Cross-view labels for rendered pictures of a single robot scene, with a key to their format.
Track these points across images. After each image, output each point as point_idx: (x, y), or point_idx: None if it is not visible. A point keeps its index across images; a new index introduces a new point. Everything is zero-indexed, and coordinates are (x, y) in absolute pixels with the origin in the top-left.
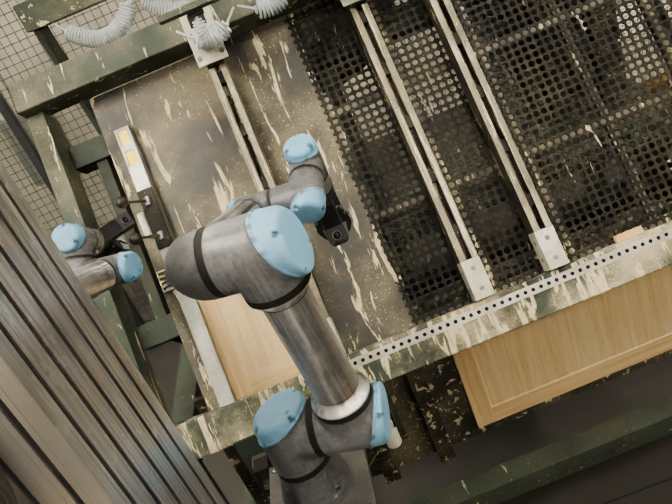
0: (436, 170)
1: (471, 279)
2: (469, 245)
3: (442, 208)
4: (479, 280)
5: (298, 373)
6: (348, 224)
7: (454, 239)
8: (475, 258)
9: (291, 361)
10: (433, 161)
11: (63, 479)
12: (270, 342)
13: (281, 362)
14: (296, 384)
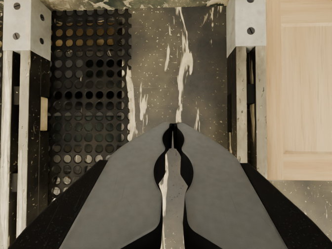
0: (5, 187)
1: (24, 22)
2: (8, 67)
3: (20, 132)
4: (15, 17)
5: (300, 0)
6: (65, 212)
7: (23, 83)
8: (8, 47)
9: (303, 18)
10: (3, 201)
11: None
12: (321, 53)
13: (317, 21)
14: None
